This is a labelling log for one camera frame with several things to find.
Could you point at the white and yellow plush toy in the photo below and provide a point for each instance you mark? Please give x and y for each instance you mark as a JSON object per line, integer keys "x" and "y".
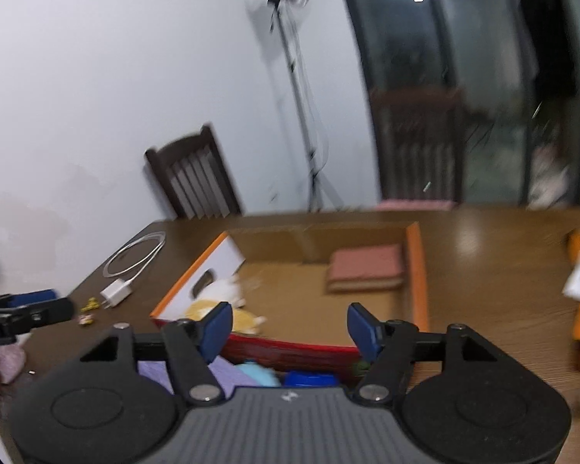
{"x": 245, "y": 320}

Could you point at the studio light on stand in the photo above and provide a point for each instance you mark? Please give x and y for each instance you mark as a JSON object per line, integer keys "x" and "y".
{"x": 295, "y": 82}

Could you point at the lavender knit cloth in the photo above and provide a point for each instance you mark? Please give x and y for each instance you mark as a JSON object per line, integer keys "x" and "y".
{"x": 234, "y": 376}

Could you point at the blue cloth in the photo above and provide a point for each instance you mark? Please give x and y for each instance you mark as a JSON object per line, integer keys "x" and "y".
{"x": 310, "y": 379}

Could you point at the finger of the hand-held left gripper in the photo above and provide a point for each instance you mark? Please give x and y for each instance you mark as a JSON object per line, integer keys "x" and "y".
{"x": 43, "y": 313}
{"x": 29, "y": 296}

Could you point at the pink cloth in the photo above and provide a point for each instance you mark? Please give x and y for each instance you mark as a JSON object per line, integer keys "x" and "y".
{"x": 9, "y": 365}

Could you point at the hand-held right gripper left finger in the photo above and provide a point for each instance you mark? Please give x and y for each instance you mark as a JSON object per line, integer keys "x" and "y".
{"x": 217, "y": 329}

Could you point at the dark wooden chair with cushion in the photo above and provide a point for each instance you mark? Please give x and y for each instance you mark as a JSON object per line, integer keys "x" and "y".
{"x": 415, "y": 150}

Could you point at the small yellow petal scrap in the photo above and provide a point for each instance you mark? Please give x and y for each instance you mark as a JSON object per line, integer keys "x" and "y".
{"x": 86, "y": 320}
{"x": 91, "y": 303}

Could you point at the glass sliding door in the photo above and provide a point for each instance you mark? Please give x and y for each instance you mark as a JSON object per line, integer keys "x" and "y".
{"x": 493, "y": 82}

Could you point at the pink seat cushion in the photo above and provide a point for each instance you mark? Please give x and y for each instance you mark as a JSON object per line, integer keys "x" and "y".
{"x": 415, "y": 204}

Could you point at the light blue plush item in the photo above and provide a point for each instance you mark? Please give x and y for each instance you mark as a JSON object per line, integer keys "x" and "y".
{"x": 262, "y": 376}

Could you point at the red and orange cardboard box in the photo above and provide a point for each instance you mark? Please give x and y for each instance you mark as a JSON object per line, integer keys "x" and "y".
{"x": 295, "y": 290}

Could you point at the dark wooden slatted chair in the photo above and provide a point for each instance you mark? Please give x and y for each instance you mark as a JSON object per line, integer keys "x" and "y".
{"x": 193, "y": 174}

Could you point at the folded pink towel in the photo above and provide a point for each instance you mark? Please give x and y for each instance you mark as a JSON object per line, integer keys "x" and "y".
{"x": 365, "y": 266}

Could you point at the white power adapter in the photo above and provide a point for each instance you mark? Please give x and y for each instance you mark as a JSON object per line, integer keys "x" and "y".
{"x": 117, "y": 294}

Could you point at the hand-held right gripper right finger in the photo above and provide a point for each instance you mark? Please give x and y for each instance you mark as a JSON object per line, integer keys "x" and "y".
{"x": 362, "y": 331}

